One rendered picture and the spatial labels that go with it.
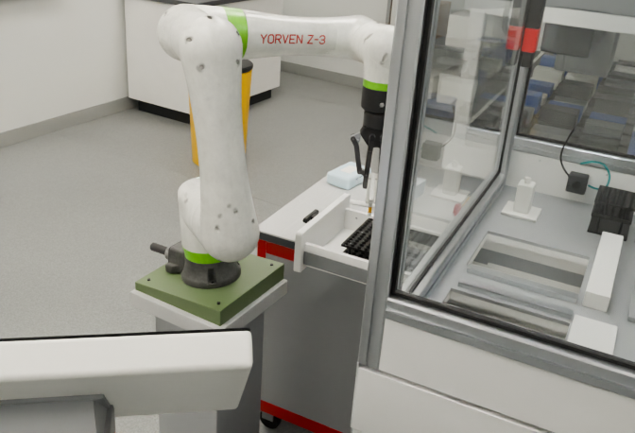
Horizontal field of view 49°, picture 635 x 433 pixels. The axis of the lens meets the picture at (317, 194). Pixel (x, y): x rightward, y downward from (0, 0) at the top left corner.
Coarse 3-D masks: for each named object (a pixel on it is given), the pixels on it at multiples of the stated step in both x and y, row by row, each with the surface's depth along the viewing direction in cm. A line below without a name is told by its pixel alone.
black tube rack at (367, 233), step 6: (372, 222) 184; (360, 234) 177; (366, 234) 177; (354, 240) 174; (360, 240) 174; (366, 240) 175; (348, 246) 171; (354, 246) 171; (360, 246) 172; (366, 246) 171; (348, 252) 173; (354, 252) 174; (360, 252) 174; (366, 252) 169; (366, 258) 173
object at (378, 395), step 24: (360, 384) 124; (384, 384) 121; (408, 384) 119; (360, 408) 126; (384, 408) 123; (408, 408) 121; (432, 408) 118; (456, 408) 116; (480, 408) 115; (384, 432) 125; (408, 432) 122; (432, 432) 120; (456, 432) 118; (480, 432) 116; (504, 432) 114; (528, 432) 111; (552, 432) 111
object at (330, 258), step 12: (348, 216) 192; (360, 216) 190; (372, 216) 189; (348, 228) 193; (336, 240) 187; (312, 252) 172; (324, 252) 170; (336, 252) 169; (312, 264) 172; (324, 264) 171; (336, 264) 169; (348, 264) 168; (360, 264) 166; (348, 276) 169; (360, 276) 167
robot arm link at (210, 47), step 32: (192, 32) 133; (224, 32) 133; (192, 64) 134; (224, 64) 134; (192, 96) 139; (224, 96) 137; (224, 128) 140; (224, 160) 142; (224, 192) 145; (192, 224) 157; (224, 224) 147; (256, 224) 152; (224, 256) 150
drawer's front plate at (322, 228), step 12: (336, 204) 186; (348, 204) 193; (324, 216) 179; (336, 216) 187; (300, 228) 172; (312, 228) 174; (324, 228) 181; (336, 228) 189; (300, 240) 170; (312, 240) 176; (324, 240) 183; (300, 252) 171; (300, 264) 173
